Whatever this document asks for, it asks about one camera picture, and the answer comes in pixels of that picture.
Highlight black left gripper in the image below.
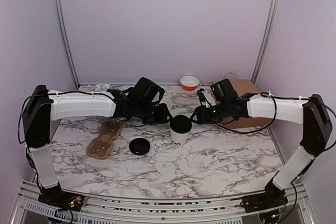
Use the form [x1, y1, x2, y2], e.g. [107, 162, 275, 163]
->
[135, 101, 173, 125]

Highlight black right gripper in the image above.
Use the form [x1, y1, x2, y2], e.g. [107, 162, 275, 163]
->
[189, 101, 229, 125]

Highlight black plastic cup lid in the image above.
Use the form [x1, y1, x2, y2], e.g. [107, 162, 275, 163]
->
[170, 115, 192, 134]

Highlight white paper cup with print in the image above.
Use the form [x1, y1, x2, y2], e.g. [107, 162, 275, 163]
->
[170, 126, 191, 147]

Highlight stack of white paper cups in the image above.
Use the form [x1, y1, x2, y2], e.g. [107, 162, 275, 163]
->
[160, 96, 173, 110]

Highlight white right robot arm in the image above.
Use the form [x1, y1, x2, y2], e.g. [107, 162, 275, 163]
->
[190, 79, 332, 207]

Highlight brown paper takeout bag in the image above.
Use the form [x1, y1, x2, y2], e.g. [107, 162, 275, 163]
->
[211, 78, 274, 129]

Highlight orange white ceramic bowl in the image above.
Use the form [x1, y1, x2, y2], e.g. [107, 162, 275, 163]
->
[180, 76, 199, 91]

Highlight white container with sachets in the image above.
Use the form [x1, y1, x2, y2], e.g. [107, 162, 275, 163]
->
[92, 83, 112, 92]

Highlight brown cardboard cup carrier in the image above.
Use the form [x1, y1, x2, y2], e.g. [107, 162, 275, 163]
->
[86, 119, 123, 159]

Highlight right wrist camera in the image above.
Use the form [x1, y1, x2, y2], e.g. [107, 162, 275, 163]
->
[197, 88, 216, 108]

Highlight right aluminium frame post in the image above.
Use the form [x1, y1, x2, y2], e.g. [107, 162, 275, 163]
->
[251, 0, 279, 84]

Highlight aluminium frame post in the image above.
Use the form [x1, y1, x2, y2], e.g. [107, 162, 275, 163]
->
[54, 0, 80, 89]
[251, 0, 279, 84]

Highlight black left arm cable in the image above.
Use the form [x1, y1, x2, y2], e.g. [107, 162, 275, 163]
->
[17, 90, 116, 145]

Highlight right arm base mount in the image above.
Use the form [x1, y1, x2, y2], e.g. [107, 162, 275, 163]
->
[240, 190, 288, 213]

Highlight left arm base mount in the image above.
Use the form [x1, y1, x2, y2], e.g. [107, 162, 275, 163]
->
[37, 182, 87, 211]

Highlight left aluminium frame post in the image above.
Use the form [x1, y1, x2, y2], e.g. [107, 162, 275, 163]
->
[54, 0, 80, 89]

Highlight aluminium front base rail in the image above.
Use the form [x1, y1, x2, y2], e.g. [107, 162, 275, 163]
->
[9, 181, 316, 223]

